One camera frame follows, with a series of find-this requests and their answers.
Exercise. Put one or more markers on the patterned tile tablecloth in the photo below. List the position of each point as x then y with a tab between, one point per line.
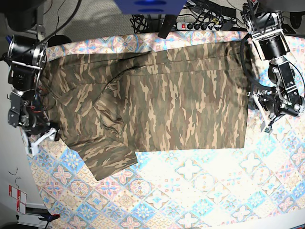
179	189

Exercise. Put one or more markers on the black center post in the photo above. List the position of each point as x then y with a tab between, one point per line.
168	22

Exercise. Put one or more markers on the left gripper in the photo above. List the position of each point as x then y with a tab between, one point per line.
273	104

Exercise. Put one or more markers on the white power strip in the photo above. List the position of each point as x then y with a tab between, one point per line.
190	26

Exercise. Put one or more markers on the orange blue bottom clamp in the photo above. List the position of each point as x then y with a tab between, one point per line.
48	217

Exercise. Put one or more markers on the black round stand base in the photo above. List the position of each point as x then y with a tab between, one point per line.
58	40

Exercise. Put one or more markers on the red white paper label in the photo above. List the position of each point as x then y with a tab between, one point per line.
20	197

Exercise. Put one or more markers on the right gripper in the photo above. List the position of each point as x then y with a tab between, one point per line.
32	123

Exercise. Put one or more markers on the camouflage T-shirt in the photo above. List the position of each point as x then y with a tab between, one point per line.
111	106

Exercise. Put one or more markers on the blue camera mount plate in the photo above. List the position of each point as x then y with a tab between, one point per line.
172	7

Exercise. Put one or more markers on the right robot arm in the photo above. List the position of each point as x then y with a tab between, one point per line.
26	58

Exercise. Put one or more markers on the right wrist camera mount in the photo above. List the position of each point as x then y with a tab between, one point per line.
33	147

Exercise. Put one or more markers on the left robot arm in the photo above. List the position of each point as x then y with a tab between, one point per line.
264	29

